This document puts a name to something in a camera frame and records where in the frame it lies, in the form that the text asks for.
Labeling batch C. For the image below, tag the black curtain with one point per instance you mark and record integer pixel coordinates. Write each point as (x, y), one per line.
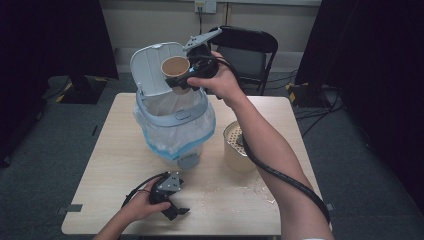
(50, 36)
(376, 66)

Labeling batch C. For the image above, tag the black stand base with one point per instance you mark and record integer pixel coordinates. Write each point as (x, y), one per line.
(83, 90)
(310, 95)

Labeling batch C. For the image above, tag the person's right hand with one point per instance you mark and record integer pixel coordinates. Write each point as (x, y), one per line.
(223, 83)

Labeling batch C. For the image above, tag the beige paper cup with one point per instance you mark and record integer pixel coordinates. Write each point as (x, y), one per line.
(175, 66)

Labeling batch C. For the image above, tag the clear plastic trash bag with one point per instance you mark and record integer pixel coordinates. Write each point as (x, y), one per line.
(176, 136)

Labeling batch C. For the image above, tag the person's left hand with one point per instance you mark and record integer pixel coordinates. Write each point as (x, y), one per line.
(143, 205)

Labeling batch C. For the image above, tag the spilled liquid puddle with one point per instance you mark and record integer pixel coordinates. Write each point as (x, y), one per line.
(240, 193)

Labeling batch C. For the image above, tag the white wall socket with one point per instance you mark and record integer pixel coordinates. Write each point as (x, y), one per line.
(205, 6)

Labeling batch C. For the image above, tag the black folding chair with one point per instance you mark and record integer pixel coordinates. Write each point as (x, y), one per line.
(246, 56)

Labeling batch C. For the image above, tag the grey floor tape strip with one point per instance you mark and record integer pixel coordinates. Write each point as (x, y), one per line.
(70, 208)

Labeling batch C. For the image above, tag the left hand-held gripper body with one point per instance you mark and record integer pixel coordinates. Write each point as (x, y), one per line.
(166, 186)

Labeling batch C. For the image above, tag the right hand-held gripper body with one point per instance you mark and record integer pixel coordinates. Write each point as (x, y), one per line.
(203, 63)

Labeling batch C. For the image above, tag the beige container with strainer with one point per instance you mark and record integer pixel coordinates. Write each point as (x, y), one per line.
(233, 156)

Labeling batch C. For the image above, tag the white pedal trash can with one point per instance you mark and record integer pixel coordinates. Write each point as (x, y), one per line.
(150, 70)

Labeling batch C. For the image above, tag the light wooden table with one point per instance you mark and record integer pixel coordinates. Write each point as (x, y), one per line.
(110, 160)

